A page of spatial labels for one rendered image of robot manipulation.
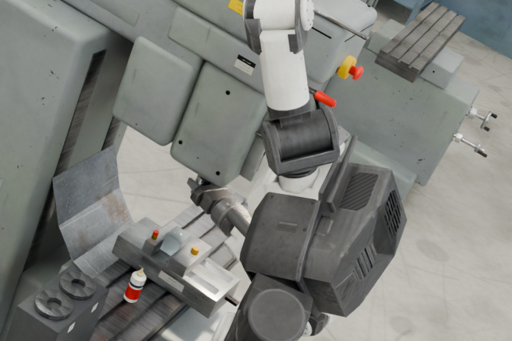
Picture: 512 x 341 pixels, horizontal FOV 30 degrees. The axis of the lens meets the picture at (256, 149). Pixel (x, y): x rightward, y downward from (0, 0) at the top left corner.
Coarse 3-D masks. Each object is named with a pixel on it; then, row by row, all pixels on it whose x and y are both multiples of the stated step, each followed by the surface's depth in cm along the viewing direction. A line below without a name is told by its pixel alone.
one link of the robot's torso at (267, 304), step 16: (256, 288) 189; (272, 288) 185; (288, 288) 196; (240, 304) 207; (256, 304) 182; (272, 304) 183; (288, 304) 184; (304, 304) 191; (240, 320) 189; (256, 320) 181; (272, 320) 181; (288, 320) 182; (304, 320) 183; (240, 336) 189; (256, 336) 180; (272, 336) 180; (288, 336) 181
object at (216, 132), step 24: (216, 72) 243; (192, 96) 249; (216, 96) 245; (240, 96) 242; (264, 96) 242; (192, 120) 251; (216, 120) 247; (240, 120) 244; (192, 144) 253; (216, 144) 250; (240, 144) 248; (192, 168) 256; (216, 168) 252; (240, 168) 258
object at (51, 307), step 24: (48, 288) 228; (72, 288) 229; (96, 288) 234; (24, 312) 219; (48, 312) 219; (72, 312) 224; (96, 312) 235; (24, 336) 221; (48, 336) 218; (72, 336) 228
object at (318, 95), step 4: (312, 92) 232; (316, 92) 232; (320, 92) 232; (316, 96) 232; (320, 96) 231; (324, 96) 231; (328, 96) 232; (320, 100) 232; (324, 100) 231; (328, 100) 231; (332, 100) 231; (328, 104) 231; (332, 104) 231
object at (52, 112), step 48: (0, 0) 249; (48, 0) 254; (0, 48) 254; (48, 48) 247; (96, 48) 251; (0, 96) 259; (48, 96) 252; (96, 96) 267; (0, 144) 265; (48, 144) 258; (96, 144) 285; (0, 192) 270; (48, 192) 273; (0, 240) 276; (48, 240) 293; (0, 288) 283
